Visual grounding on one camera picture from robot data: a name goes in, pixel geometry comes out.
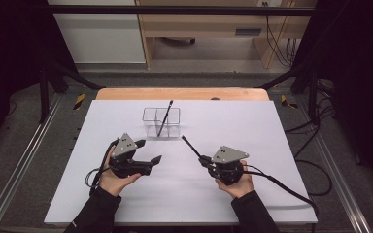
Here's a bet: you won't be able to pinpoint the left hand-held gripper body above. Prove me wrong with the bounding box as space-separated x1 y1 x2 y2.
109 132 153 179

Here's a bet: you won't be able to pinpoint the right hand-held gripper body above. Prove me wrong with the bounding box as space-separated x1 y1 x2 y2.
207 146 251 186

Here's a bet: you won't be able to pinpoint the clear plastic pen organizer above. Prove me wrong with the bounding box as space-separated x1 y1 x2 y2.
142 107 182 139

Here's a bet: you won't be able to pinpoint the plain black pen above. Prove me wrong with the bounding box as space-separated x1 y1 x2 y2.
181 135 203 159

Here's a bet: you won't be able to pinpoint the black pen with white label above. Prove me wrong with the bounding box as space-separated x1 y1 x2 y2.
156 99 174 138

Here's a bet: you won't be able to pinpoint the person's right hand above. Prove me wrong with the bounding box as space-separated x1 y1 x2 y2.
215 159 255 199

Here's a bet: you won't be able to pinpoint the person's left hand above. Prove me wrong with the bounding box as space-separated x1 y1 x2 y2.
98 147 143 198

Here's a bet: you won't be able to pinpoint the white table board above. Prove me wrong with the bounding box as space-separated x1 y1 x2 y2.
44 99 319 226

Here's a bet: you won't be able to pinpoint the wooden table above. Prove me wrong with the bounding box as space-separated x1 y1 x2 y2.
95 87 270 101

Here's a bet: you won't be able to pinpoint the yellow black floor tape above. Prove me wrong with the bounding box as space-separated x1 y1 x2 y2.
280 94 299 110
73 93 87 111

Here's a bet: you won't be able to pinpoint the black metal stand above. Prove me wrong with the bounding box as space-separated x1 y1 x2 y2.
38 61 106 124
260 64 322 125

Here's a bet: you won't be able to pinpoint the white cabinet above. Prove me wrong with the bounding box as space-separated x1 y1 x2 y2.
46 0 147 64

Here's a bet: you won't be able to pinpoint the light wooden desk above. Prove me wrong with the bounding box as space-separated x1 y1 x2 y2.
135 0 317 70

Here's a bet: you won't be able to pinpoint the black curtain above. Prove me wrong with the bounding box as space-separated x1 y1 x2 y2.
0 0 76 163
292 0 373 198

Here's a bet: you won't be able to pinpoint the left hand-held gripper cable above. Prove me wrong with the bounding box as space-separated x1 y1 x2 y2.
85 138 120 197

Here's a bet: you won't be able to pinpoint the hand-held gripper cable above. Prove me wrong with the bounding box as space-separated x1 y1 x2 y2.
242 164 334 217
85 138 120 197

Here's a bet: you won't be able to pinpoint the right hand-held gripper cable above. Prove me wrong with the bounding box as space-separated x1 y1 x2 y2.
242 164 334 217

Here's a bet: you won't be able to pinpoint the black floor cables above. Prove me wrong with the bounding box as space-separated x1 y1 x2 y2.
285 77 336 159

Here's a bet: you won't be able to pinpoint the aluminium floor rail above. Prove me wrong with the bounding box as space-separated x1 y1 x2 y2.
0 93 64 233
295 95 373 233

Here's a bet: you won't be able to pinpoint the hanging black cables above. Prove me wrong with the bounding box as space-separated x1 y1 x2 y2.
264 1 300 68

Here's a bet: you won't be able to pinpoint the black horizontal frame bar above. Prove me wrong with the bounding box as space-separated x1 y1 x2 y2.
47 4 317 17

